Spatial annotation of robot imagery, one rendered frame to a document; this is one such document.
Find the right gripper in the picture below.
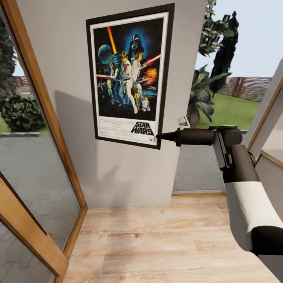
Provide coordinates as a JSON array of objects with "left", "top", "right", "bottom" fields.
[{"left": 156, "top": 128, "right": 200, "bottom": 147}]

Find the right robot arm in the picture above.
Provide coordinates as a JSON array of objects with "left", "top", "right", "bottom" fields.
[{"left": 156, "top": 116, "right": 283, "bottom": 283}]

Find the poster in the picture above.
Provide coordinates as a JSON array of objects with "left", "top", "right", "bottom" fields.
[{"left": 86, "top": 3, "right": 175, "bottom": 150}]

